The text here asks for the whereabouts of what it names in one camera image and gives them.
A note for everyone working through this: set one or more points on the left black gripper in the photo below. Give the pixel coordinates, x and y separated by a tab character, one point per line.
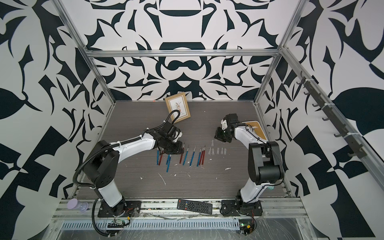
179	149

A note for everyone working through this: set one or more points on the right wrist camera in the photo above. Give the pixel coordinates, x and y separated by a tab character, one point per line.
224	124

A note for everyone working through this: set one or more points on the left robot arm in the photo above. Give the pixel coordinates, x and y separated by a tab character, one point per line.
98	171

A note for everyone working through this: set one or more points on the black wall hook rail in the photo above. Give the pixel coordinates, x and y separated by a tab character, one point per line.
334	115

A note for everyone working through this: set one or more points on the wooden picture frame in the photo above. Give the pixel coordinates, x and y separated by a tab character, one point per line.
178	106

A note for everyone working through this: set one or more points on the red carving knife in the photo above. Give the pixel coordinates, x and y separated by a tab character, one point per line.
203	155

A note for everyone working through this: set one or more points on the white cable duct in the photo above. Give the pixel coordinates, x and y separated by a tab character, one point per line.
161	224

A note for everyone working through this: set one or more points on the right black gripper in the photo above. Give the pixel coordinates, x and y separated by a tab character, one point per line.
217	135

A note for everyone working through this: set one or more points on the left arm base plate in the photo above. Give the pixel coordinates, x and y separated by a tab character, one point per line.
122	209

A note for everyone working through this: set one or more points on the white box with wooden lid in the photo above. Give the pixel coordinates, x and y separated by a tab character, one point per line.
255	125

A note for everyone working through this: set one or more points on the black remote control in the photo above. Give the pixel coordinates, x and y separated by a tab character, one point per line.
195	206

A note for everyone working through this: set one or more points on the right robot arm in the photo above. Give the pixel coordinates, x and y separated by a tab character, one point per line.
264	158

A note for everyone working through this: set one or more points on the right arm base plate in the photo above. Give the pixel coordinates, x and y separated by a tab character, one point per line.
231	208

